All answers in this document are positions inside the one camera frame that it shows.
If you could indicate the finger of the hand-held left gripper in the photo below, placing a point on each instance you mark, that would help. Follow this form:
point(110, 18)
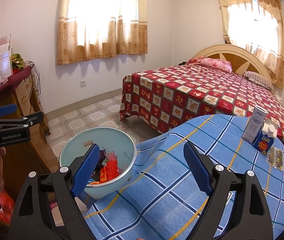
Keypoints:
point(7, 108)
point(32, 120)

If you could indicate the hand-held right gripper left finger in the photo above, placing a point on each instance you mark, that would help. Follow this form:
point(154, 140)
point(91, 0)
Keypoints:
point(87, 170)

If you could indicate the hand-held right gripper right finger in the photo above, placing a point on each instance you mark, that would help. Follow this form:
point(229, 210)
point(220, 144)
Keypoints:
point(198, 167)

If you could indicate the purple wrapper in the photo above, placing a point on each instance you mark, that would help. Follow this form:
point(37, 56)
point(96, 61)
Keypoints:
point(102, 156)

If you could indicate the red plastic bag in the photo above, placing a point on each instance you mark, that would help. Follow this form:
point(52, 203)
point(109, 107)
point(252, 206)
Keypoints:
point(109, 167)

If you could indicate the light blue waste bin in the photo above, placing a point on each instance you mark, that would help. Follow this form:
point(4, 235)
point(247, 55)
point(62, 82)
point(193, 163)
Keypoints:
point(122, 145)

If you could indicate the wooden dresser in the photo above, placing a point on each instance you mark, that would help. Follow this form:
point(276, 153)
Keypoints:
point(29, 97)

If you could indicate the dark red cloth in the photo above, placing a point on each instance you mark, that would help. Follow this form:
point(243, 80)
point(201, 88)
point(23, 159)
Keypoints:
point(17, 78)

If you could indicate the blue plaid tablecloth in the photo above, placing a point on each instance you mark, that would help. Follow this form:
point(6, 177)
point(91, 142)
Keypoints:
point(169, 205)

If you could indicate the green cloth bundle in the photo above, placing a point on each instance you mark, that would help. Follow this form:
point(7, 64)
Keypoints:
point(17, 61)

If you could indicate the white paper sign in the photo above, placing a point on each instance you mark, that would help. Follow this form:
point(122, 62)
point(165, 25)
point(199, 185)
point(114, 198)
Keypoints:
point(4, 60)

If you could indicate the tall white carton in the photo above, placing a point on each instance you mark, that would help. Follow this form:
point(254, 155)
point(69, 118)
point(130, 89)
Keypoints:
point(251, 127)

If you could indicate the blue milk carton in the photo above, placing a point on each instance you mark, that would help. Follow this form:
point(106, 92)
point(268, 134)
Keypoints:
point(264, 142)

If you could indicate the pill blister pack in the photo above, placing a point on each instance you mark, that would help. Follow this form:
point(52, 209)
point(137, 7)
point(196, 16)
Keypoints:
point(271, 156)
point(278, 160)

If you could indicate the bed with red quilt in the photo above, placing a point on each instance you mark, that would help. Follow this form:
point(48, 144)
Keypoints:
point(182, 95)

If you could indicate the pink pillow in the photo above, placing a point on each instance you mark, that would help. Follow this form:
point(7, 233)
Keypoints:
point(214, 63)

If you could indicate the striped pillow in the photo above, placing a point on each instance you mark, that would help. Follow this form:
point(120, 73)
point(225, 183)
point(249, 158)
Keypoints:
point(259, 80)

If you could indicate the wide beige patterned curtain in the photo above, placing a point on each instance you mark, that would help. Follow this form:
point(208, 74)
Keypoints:
point(99, 35)

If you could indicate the cream wooden headboard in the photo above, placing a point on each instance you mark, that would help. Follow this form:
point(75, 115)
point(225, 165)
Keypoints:
point(234, 55)

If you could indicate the narrow beige patterned curtain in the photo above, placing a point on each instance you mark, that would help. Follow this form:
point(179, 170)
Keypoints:
point(279, 55)

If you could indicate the white wall socket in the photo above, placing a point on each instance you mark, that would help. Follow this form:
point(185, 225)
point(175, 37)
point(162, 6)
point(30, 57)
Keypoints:
point(82, 83)

